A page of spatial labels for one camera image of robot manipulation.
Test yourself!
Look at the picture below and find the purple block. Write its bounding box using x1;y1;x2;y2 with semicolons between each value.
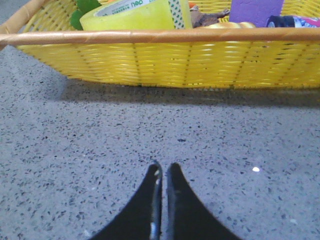
229;0;284;28

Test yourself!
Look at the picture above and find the brown toy figure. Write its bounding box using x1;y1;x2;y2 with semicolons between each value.
190;9;231;28

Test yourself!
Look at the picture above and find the dark printed can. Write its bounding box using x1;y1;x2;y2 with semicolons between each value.
266;15;320;28

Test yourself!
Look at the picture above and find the yellow tape roll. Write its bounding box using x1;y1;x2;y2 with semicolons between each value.
79;0;193;31

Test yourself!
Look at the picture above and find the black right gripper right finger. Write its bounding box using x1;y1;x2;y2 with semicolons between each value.
167;163;240;240

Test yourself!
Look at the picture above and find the toy croissant bread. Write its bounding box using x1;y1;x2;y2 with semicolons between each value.
207;21;256;29

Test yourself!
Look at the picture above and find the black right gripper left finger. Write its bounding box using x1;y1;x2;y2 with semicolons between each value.
92;161;163;240

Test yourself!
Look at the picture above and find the yellow woven basket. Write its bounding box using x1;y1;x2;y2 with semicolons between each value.
0;0;320;89

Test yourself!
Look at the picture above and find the orange toy carrot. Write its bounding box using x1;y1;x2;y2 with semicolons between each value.
70;0;101;30

